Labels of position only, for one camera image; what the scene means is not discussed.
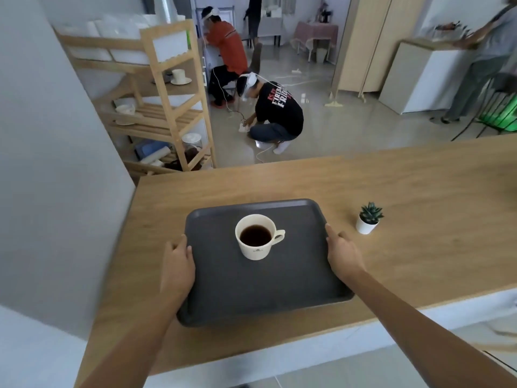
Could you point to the white storage bin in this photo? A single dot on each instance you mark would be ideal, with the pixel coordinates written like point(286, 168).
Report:
point(169, 46)

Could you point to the light wooden folding screen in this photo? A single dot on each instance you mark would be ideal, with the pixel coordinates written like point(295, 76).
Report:
point(375, 40)

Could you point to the white head-worn headset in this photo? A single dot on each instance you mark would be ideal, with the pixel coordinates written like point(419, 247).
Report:
point(210, 12)
point(246, 82)

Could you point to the light wooden shelf rack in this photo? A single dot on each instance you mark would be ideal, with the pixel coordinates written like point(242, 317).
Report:
point(173, 117)

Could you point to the white cup of coffee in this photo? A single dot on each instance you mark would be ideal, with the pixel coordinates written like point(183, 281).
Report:
point(255, 248)

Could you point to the white cup on saucer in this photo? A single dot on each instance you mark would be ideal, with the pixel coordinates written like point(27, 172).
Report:
point(179, 76)

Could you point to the person's left hand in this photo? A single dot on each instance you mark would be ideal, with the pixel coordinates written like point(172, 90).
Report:
point(177, 268)

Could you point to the black metal chair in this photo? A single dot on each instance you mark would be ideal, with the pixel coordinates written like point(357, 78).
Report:
point(495, 109)

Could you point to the person's left forearm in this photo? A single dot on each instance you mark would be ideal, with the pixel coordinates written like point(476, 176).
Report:
point(133, 343)

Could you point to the white bowl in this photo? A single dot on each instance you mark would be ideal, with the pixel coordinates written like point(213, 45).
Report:
point(125, 109)

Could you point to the person's right forearm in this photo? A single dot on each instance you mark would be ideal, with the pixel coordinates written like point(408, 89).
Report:
point(424, 339)

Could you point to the person's right thumb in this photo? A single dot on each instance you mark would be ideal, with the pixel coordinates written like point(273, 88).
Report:
point(330, 235)

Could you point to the person's right hand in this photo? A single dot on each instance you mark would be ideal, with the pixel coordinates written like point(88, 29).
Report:
point(344, 256)

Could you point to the floor squeegee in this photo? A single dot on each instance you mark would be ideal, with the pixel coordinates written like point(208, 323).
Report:
point(333, 101)

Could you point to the person's left thumb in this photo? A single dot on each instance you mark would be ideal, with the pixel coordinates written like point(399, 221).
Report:
point(190, 254)

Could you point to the dark grey plastic tray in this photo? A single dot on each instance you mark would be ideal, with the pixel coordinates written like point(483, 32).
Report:
point(250, 286)

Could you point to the table with pink cloth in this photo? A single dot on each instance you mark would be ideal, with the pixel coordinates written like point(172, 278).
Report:
point(315, 34)

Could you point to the white lidded pot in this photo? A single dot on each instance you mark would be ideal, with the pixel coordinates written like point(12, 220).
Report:
point(191, 140)

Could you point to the small succulent in white pot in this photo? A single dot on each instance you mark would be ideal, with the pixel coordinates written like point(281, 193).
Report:
point(368, 222)

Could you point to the white low cabinet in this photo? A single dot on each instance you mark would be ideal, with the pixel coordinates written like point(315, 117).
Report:
point(420, 80)

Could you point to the rolled white paper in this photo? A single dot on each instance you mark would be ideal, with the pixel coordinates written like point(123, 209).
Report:
point(155, 155)

